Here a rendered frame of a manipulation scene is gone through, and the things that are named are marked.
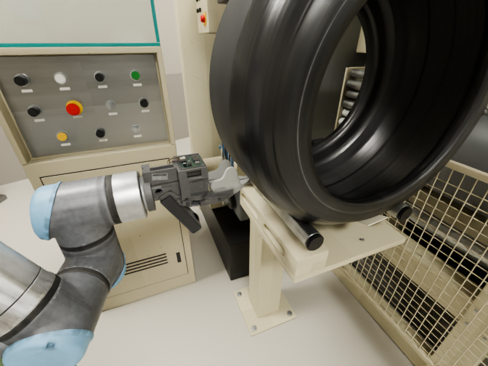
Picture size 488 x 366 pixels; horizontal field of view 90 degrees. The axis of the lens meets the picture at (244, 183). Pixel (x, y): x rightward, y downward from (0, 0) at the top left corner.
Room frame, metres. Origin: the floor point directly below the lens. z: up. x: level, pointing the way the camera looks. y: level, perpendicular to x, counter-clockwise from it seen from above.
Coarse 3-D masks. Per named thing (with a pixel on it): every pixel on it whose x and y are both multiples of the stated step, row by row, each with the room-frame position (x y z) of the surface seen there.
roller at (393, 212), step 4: (400, 204) 0.52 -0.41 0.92; (404, 204) 0.52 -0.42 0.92; (392, 208) 0.52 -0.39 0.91; (396, 208) 0.52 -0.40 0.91; (400, 208) 0.51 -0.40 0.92; (404, 208) 0.51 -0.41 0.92; (408, 208) 0.51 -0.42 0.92; (388, 212) 0.53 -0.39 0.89; (392, 212) 0.52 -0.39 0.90; (396, 212) 0.51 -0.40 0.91; (400, 212) 0.50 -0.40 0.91; (404, 212) 0.50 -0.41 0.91; (408, 212) 0.51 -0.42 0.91; (396, 216) 0.51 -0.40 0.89; (400, 216) 0.50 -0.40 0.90; (404, 216) 0.51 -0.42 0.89; (408, 216) 0.51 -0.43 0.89; (400, 220) 0.51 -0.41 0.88
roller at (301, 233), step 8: (280, 216) 0.51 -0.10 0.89; (288, 216) 0.48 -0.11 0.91; (288, 224) 0.47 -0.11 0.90; (296, 224) 0.45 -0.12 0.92; (304, 224) 0.44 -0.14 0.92; (296, 232) 0.44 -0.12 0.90; (304, 232) 0.42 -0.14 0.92; (312, 232) 0.41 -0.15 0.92; (304, 240) 0.41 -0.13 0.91; (312, 240) 0.40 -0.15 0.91; (320, 240) 0.41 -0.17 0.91; (312, 248) 0.40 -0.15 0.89
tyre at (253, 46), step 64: (256, 0) 0.43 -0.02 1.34; (320, 0) 0.37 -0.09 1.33; (384, 0) 0.77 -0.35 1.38; (448, 0) 0.66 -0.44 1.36; (256, 64) 0.38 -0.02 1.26; (320, 64) 0.37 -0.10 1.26; (384, 64) 0.80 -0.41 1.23; (448, 64) 0.67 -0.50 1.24; (256, 128) 0.37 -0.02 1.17; (384, 128) 0.74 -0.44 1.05; (448, 128) 0.60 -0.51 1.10; (320, 192) 0.38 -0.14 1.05; (384, 192) 0.48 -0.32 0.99
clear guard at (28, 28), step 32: (0, 0) 0.87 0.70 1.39; (32, 0) 0.90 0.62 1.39; (64, 0) 0.93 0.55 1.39; (96, 0) 0.96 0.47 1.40; (128, 0) 1.00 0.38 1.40; (0, 32) 0.86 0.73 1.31; (32, 32) 0.89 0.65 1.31; (64, 32) 0.92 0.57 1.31; (96, 32) 0.95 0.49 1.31; (128, 32) 0.99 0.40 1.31
